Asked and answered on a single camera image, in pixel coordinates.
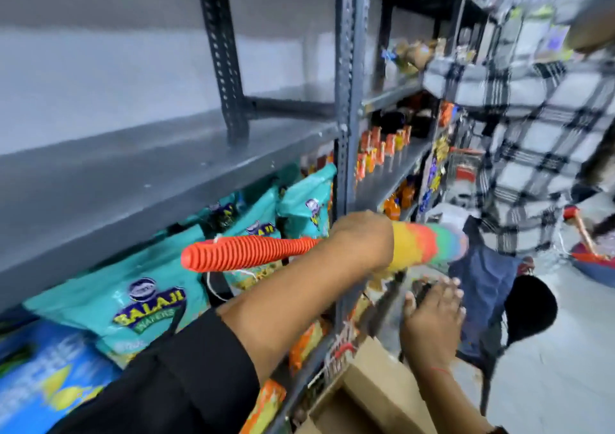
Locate grey metal shelving rack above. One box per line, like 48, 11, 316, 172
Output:
0, 0, 486, 434

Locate brown packets on shelf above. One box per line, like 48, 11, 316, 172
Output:
383, 39, 448, 77

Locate red handled brush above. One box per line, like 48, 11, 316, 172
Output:
562, 205, 612, 262

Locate person's right hand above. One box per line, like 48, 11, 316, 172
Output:
400, 276, 467, 372

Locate person's right forearm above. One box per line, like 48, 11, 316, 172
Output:
412, 364, 510, 434

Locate person's left hand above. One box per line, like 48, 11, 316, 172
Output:
329, 210, 396, 276

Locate large teal chips packet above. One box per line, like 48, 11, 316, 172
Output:
23, 225, 213, 368

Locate blue plastic basin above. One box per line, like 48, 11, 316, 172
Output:
570, 242, 615, 289

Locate orange snack packet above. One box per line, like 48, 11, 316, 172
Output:
288, 319, 332, 373
239, 379, 287, 434

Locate person's left forearm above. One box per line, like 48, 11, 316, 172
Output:
48, 242, 358, 434

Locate dark jars on shelf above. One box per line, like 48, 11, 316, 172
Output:
371, 106, 435, 140

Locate hanging yellow and blue packets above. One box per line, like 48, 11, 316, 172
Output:
419, 135, 451, 214

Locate blue chips packet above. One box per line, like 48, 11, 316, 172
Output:
0, 319, 122, 434

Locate brown cardboard box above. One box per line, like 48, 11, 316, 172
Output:
294, 337, 439, 434

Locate blue cloth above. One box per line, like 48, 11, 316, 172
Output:
448, 216, 529, 373

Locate orange drink bottles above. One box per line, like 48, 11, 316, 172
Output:
383, 178, 417, 222

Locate row of small orange bottles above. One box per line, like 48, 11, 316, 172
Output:
355, 125, 413, 183

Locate rainbow duster with orange handle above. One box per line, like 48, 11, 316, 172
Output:
181, 221, 470, 276

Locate black bag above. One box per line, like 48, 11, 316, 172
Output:
504, 274, 559, 349

